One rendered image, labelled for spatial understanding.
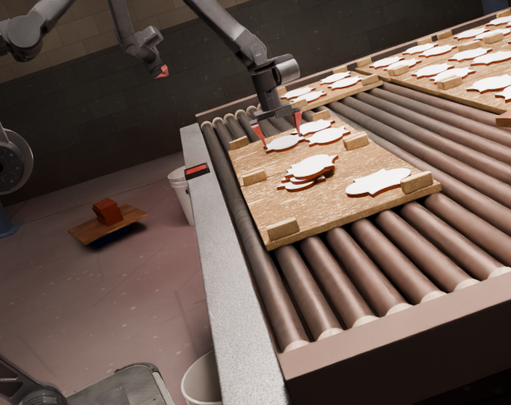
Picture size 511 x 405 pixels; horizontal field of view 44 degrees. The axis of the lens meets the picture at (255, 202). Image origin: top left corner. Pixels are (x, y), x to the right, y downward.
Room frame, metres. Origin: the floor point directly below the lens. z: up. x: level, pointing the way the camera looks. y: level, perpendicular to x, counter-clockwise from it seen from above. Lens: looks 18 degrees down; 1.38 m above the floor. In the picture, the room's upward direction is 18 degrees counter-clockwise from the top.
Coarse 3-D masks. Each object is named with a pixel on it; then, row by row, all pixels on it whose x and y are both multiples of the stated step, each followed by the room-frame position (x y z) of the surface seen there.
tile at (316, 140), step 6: (318, 132) 1.73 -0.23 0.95; (324, 132) 1.71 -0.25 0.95; (330, 132) 1.69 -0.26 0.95; (336, 132) 1.67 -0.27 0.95; (342, 132) 1.65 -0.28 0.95; (348, 132) 1.63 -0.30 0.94; (306, 138) 1.70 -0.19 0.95; (312, 138) 1.68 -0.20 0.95; (318, 138) 1.66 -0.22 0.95; (324, 138) 1.64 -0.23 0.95; (330, 138) 1.62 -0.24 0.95; (336, 138) 1.60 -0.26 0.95; (312, 144) 1.64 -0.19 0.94; (318, 144) 1.63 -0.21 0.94; (324, 144) 1.61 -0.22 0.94
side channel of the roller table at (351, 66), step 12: (468, 24) 2.70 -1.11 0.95; (480, 24) 2.70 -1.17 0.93; (432, 36) 2.69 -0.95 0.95; (396, 48) 2.69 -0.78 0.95; (408, 48) 2.69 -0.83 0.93; (372, 60) 2.68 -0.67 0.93; (324, 72) 2.68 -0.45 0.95; (288, 84) 2.67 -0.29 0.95; (300, 84) 2.67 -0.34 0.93; (252, 96) 2.67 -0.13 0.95; (216, 108) 2.67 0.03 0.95; (228, 108) 2.65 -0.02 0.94; (240, 108) 2.65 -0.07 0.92; (204, 120) 2.65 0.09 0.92
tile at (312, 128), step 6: (300, 126) 1.87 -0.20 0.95; (306, 126) 1.84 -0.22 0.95; (312, 126) 1.82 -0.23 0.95; (318, 126) 1.80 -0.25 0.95; (324, 126) 1.77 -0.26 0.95; (330, 126) 1.77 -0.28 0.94; (294, 132) 1.82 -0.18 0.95; (300, 132) 1.80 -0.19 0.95; (306, 132) 1.78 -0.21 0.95; (312, 132) 1.77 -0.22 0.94
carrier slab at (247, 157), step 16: (336, 128) 1.75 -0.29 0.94; (352, 128) 1.69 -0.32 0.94; (256, 144) 1.87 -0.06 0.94; (304, 144) 1.69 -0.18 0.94; (336, 144) 1.59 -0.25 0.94; (240, 160) 1.75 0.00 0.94; (256, 160) 1.69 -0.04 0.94; (272, 160) 1.63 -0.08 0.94; (288, 160) 1.58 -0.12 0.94; (240, 176) 1.58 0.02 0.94
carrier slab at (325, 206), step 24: (336, 168) 1.39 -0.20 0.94; (360, 168) 1.33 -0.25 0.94; (384, 168) 1.28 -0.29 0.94; (408, 168) 1.23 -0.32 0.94; (264, 192) 1.39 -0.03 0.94; (288, 192) 1.33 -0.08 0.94; (312, 192) 1.28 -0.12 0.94; (336, 192) 1.23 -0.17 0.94; (384, 192) 1.14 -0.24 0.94; (432, 192) 1.10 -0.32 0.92; (264, 216) 1.23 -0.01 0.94; (288, 216) 1.18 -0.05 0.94; (312, 216) 1.14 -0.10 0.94; (336, 216) 1.10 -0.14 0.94; (360, 216) 1.09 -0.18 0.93; (264, 240) 1.10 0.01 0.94; (288, 240) 1.08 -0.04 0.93
